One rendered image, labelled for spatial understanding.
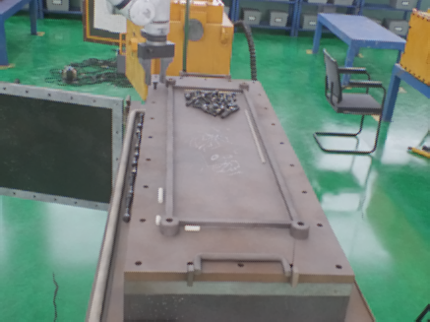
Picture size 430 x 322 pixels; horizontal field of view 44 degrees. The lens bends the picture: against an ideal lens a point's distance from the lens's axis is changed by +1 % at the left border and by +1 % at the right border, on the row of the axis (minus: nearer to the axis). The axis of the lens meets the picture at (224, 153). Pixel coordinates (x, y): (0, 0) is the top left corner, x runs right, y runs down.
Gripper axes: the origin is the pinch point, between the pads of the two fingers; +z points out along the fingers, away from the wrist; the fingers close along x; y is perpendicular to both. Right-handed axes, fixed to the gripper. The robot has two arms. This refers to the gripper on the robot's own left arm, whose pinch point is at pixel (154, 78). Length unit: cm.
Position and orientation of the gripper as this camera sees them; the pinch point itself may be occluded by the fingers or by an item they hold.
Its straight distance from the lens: 200.4
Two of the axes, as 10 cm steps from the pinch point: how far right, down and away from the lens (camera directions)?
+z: -0.9, 9.0, 4.2
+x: 8.1, -1.8, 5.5
